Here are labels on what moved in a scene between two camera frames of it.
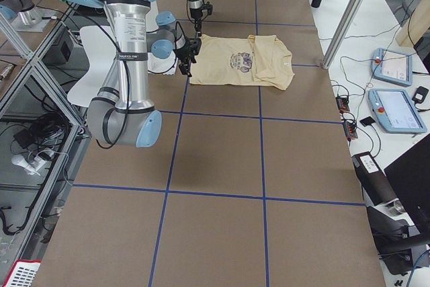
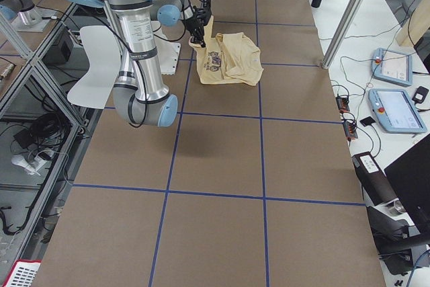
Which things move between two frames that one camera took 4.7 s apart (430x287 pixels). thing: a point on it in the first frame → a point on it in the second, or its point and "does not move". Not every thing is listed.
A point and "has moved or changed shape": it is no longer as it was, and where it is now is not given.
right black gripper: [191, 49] → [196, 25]
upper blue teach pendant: [392, 66] does not move
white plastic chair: [100, 49] does not move
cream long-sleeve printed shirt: [252, 60] has moved or changed shape
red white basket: [22, 273] does not move
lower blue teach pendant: [396, 112] does not move
